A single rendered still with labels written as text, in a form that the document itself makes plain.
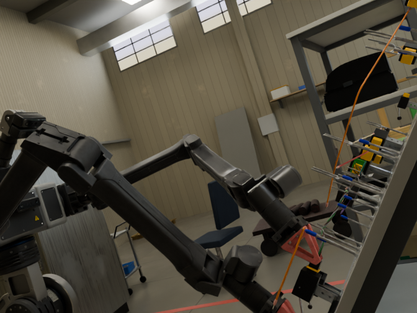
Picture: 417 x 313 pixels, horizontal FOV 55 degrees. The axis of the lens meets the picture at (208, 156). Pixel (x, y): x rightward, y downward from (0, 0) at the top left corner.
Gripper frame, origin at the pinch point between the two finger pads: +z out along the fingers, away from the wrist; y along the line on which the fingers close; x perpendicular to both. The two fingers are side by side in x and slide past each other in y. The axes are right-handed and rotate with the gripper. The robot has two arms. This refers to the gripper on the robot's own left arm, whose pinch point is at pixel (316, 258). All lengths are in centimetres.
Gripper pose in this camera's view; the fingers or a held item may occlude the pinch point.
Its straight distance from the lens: 89.8
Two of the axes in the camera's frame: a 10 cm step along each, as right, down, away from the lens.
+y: 3.9, 0.9, 9.2
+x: -6.8, 7.0, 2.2
